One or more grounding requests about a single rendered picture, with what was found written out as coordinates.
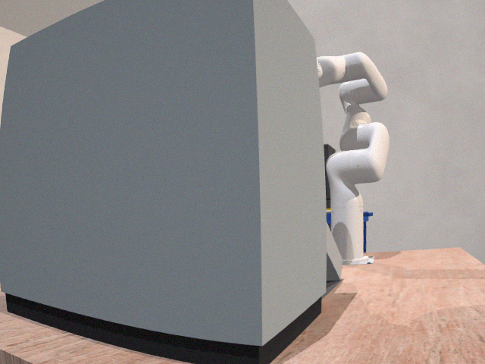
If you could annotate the grey cabinet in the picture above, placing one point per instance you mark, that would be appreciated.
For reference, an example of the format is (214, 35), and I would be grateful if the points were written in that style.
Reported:
(162, 179)

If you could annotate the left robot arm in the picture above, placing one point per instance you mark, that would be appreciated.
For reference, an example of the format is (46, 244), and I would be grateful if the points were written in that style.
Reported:
(349, 167)

